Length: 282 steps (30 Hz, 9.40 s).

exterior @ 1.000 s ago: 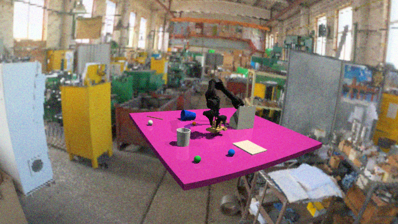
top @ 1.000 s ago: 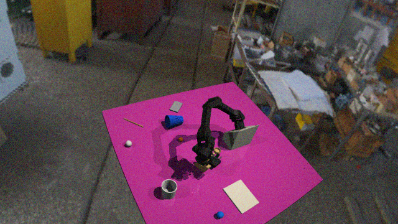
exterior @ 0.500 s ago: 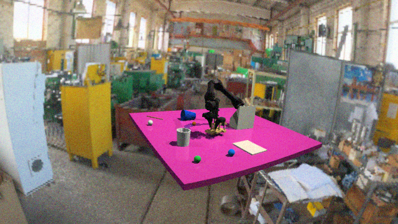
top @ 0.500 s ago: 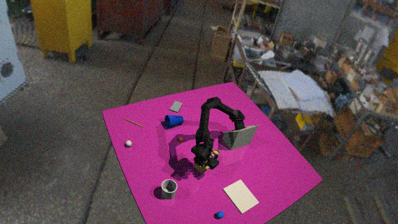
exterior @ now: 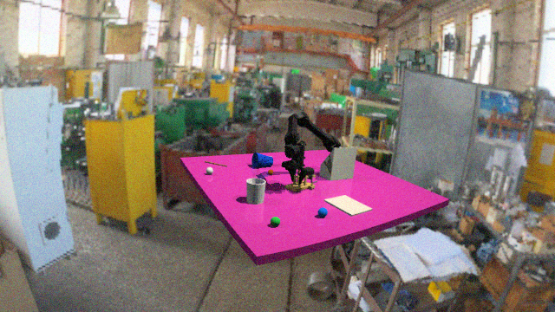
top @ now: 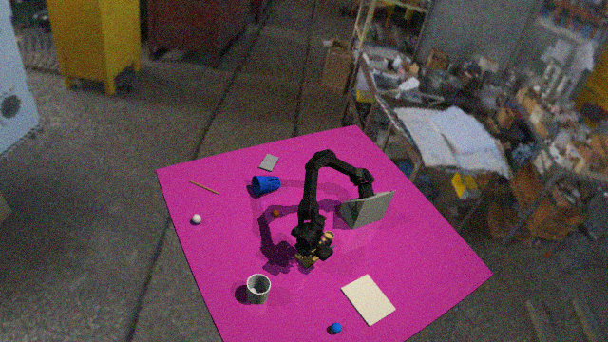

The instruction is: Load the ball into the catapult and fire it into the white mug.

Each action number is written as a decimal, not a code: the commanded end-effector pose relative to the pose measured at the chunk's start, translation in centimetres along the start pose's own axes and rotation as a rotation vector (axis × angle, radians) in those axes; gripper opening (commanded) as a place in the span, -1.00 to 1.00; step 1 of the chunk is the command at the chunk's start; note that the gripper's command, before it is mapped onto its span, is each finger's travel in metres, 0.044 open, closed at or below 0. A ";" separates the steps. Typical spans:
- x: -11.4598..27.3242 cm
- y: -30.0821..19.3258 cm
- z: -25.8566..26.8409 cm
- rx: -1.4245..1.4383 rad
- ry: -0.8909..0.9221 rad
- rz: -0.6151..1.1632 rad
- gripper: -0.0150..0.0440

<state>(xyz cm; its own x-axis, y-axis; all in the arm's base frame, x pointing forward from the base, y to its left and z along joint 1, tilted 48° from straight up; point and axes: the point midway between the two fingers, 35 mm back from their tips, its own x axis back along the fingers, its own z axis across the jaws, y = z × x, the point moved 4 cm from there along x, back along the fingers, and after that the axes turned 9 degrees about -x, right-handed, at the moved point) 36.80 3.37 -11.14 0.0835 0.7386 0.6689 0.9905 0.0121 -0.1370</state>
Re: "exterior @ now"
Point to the white cup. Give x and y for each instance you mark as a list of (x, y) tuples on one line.
[(255, 191)]

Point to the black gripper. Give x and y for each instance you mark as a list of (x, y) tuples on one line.
[(304, 171)]

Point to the beige flat rectangular panel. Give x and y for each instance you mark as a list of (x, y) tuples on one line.
[(348, 205)]

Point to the blue ball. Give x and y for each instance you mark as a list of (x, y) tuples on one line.
[(322, 212)]

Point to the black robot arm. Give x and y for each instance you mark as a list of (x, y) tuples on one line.
[(292, 137)]

